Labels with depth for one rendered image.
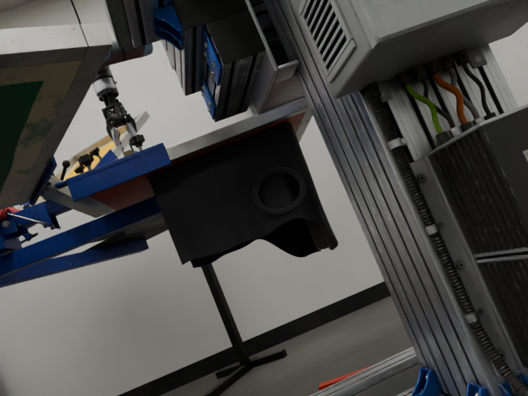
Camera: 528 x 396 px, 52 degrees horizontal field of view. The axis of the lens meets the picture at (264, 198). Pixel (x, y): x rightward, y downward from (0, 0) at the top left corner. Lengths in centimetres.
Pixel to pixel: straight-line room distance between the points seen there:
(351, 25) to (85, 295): 347
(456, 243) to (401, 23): 36
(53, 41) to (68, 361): 339
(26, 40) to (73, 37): 6
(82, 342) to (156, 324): 52
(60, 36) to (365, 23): 42
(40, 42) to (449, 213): 64
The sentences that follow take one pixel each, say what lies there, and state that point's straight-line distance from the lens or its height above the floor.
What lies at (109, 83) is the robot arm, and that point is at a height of 134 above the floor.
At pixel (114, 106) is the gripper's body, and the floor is 125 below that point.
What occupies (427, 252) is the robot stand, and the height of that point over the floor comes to 49.
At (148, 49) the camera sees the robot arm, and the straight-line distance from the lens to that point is 195.
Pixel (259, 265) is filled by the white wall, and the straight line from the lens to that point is 389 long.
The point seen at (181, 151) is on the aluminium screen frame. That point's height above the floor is 97.
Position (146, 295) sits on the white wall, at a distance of 393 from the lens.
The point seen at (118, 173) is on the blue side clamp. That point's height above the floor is 97.
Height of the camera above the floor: 57
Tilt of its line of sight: 6 degrees up
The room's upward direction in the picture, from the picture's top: 22 degrees counter-clockwise
